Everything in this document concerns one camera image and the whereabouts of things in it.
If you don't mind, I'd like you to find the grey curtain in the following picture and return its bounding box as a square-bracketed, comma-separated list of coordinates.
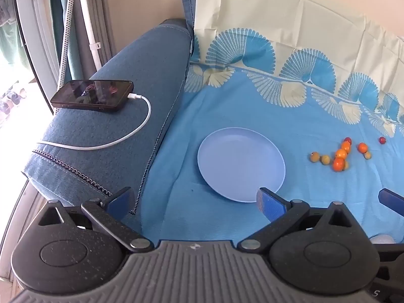
[84, 0, 116, 70]

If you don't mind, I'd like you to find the blue printed cloth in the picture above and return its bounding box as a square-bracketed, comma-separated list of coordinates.
[139, 0, 404, 243]

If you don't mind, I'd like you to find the light fuzzy cloth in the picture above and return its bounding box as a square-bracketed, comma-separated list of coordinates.
[369, 234, 396, 244]

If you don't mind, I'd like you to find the white door frame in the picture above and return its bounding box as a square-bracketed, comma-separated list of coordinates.
[14, 0, 60, 114]

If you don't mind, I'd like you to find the white charging cable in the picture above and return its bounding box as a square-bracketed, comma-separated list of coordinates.
[37, 93, 152, 150]

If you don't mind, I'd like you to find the hanging green garment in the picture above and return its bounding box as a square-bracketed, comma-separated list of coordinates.
[0, 0, 20, 67]

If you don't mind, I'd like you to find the row of shoes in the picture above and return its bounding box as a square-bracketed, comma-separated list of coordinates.
[0, 84, 26, 115]

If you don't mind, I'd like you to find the light blue plate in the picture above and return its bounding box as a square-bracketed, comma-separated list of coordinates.
[197, 127, 286, 203]

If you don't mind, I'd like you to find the teal curtain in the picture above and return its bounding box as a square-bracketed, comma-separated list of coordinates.
[49, 0, 86, 73]

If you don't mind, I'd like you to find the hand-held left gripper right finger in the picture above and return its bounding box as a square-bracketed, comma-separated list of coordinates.
[237, 187, 359, 254]

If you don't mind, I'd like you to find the blue denim cushion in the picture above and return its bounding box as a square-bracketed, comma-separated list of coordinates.
[21, 0, 198, 237]

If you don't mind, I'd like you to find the white pole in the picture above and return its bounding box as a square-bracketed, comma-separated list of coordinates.
[77, 0, 102, 67]

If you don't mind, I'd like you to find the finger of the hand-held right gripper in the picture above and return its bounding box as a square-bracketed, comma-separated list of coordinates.
[378, 188, 404, 218]

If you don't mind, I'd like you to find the black smartphone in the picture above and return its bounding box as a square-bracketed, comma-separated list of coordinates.
[50, 80, 135, 113]

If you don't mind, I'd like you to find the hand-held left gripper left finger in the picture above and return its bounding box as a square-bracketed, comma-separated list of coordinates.
[38, 187, 155, 254]

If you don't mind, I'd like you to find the dotted fabric hose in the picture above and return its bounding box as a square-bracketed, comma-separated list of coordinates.
[58, 0, 78, 89]

